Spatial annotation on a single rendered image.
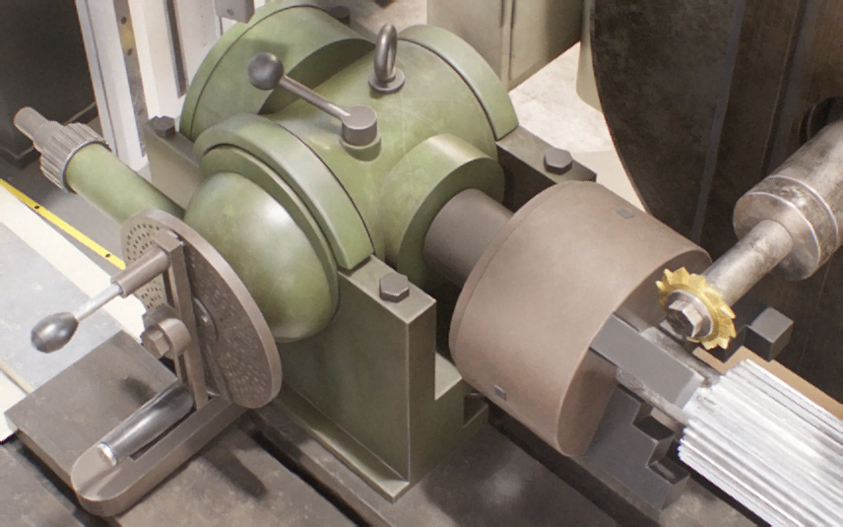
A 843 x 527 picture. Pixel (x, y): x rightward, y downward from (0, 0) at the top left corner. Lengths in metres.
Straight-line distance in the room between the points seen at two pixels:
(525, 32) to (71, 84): 1.29
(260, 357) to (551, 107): 2.03
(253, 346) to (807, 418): 0.42
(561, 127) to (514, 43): 1.64
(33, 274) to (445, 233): 0.80
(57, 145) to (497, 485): 0.48
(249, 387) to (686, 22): 0.47
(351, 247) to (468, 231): 0.10
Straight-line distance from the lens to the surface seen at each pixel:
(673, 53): 1.33
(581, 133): 3.13
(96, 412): 1.44
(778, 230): 1.16
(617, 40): 1.37
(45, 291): 1.90
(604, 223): 1.16
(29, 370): 1.83
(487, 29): 1.50
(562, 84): 3.24
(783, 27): 1.23
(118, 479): 1.36
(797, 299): 1.38
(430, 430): 1.32
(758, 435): 1.12
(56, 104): 2.65
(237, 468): 1.38
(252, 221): 1.21
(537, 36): 1.53
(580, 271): 1.13
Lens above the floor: 2.13
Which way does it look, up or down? 48 degrees down
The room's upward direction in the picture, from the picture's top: straight up
